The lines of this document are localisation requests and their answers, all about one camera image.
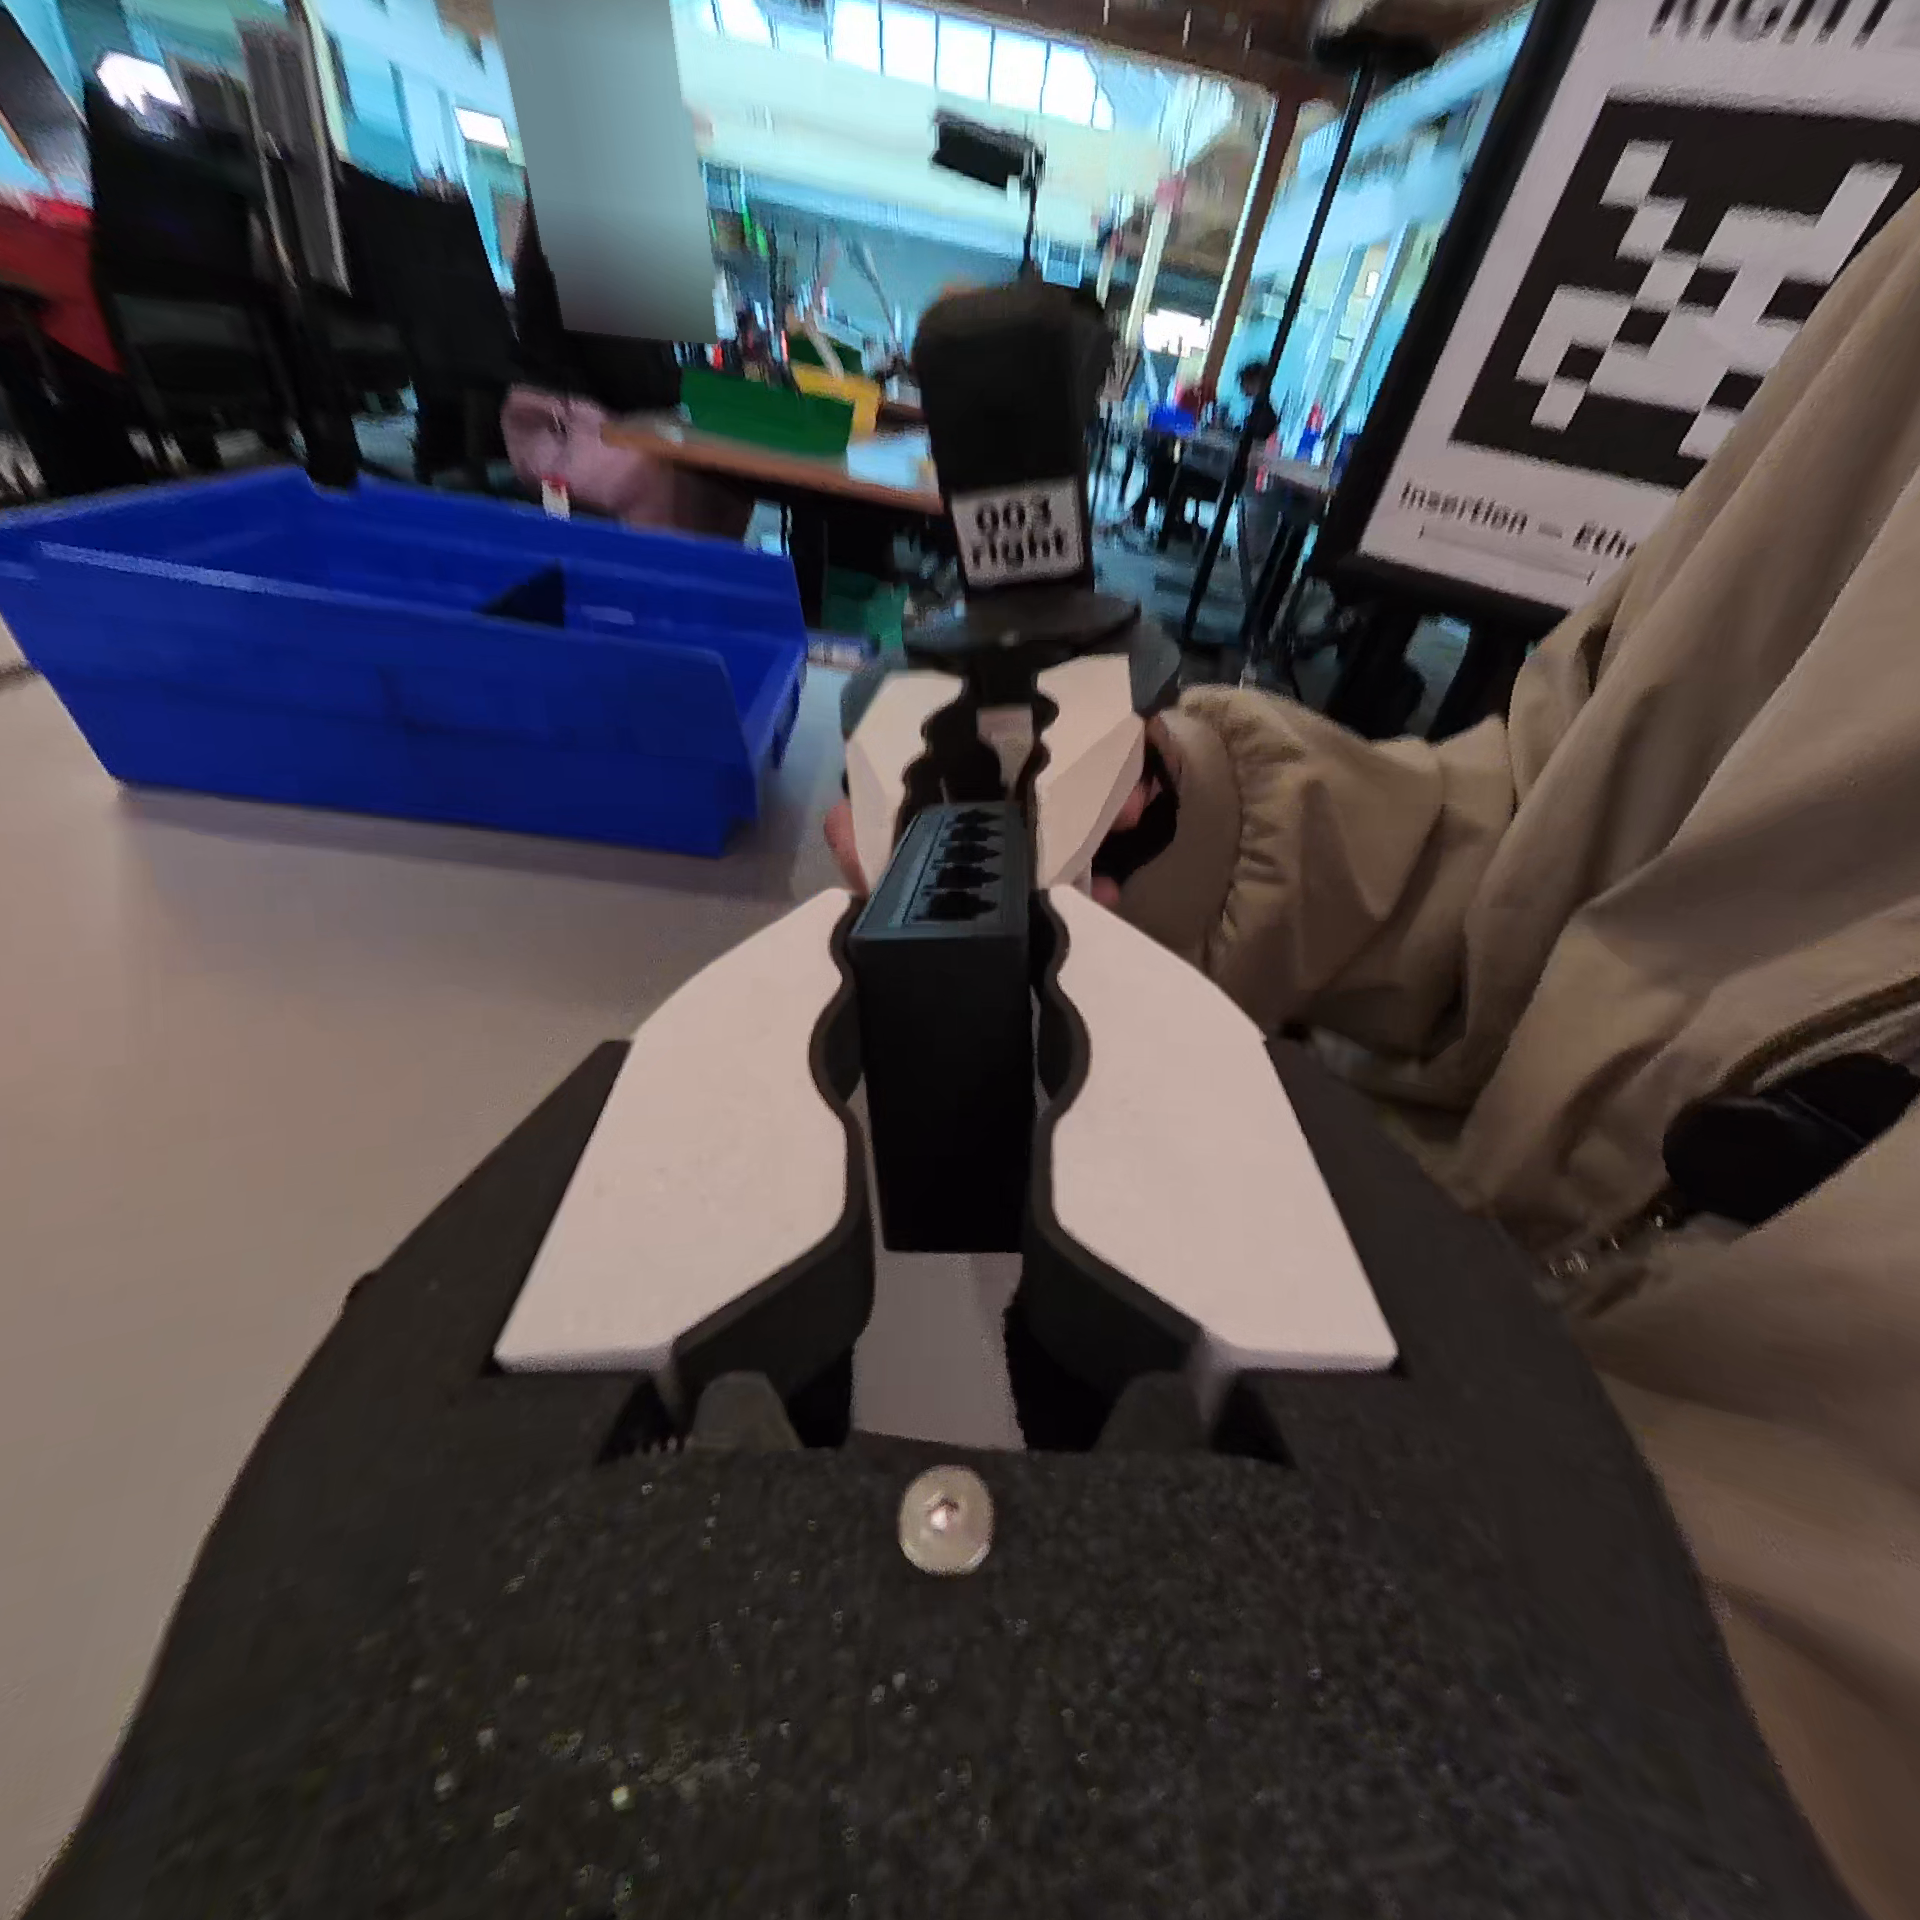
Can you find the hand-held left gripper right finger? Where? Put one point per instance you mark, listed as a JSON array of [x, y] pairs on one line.
[[1215, 1184]]

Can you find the black white marker sign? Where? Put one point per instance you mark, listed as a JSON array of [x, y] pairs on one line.
[[1678, 301]]

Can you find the green bin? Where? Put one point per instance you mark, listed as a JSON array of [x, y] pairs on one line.
[[761, 414]]

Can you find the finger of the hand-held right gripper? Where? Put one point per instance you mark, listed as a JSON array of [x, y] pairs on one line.
[[1092, 749], [873, 747]]

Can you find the person's right hand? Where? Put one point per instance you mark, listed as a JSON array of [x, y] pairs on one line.
[[839, 846]]

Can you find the black bin divider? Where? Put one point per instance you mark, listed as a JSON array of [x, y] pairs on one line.
[[532, 598]]

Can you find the blue storage bin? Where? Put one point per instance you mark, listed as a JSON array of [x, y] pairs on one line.
[[375, 690]]

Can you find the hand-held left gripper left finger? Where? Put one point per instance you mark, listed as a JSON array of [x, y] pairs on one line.
[[708, 1184]]

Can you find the black ethernet switch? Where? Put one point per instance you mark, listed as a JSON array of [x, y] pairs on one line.
[[956, 1078]]

